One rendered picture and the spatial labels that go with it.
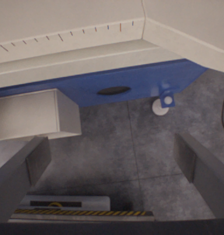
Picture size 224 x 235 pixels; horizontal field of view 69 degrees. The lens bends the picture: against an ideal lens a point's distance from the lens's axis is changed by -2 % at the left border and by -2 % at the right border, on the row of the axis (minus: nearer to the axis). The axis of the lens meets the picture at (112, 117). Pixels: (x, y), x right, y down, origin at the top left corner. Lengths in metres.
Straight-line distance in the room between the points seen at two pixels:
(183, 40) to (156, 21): 0.05
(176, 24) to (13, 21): 0.26
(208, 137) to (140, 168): 0.46
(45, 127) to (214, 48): 0.50
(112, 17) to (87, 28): 0.04
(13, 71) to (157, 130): 0.86
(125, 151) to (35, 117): 0.62
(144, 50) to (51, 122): 0.37
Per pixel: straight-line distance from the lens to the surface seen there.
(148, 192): 1.10
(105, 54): 0.36
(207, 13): 0.33
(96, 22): 0.30
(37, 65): 0.39
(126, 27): 0.31
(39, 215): 0.83
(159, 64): 0.55
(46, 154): 0.17
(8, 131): 0.65
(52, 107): 0.59
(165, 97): 0.91
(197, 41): 0.30
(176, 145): 0.16
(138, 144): 1.05
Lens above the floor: 1.05
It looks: 82 degrees down
